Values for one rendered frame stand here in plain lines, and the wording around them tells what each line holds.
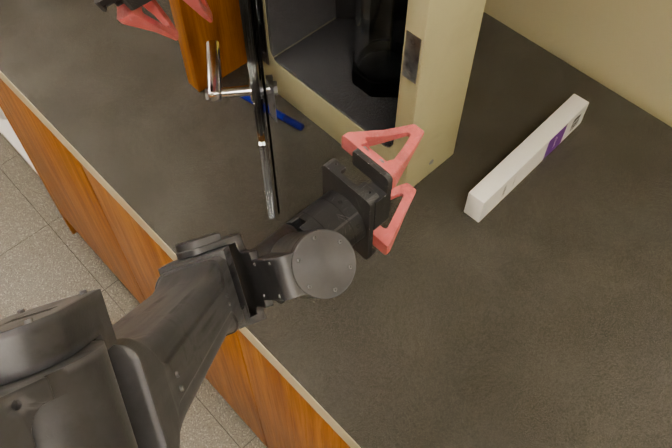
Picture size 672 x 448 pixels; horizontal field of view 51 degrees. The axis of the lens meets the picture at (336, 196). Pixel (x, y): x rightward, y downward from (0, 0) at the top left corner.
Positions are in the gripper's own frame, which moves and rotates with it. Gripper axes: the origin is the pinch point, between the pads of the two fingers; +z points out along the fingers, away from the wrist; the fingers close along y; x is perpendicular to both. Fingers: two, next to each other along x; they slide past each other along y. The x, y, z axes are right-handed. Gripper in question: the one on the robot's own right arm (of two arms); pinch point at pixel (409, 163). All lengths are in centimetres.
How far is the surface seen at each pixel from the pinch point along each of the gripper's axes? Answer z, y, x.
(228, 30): 10, -18, 46
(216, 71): -6.5, 0.4, 24.0
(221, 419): -19, -120, 35
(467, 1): 19.1, 4.4, 9.5
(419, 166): 14.5, -22.3, 9.6
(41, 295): -34, -120, 97
